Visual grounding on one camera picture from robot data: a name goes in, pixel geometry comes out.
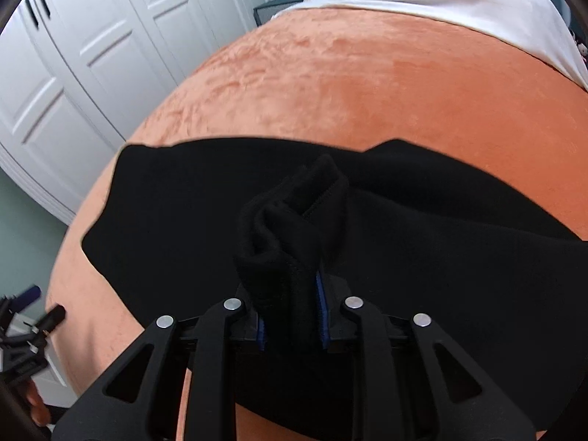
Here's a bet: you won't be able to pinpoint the black pants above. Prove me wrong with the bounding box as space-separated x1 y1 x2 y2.
82 139 587 440

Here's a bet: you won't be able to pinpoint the left human hand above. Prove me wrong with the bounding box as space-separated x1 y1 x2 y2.
19 379 51 427

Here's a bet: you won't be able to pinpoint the white panelled wardrobe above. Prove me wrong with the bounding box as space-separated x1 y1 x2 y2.
1 0 269 223

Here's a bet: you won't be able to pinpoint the orange velvet bedspread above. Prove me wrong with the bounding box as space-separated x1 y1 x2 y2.
49 9 587 440

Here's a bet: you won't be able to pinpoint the grey bedside table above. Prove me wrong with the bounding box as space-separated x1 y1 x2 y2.
253 0 303 27

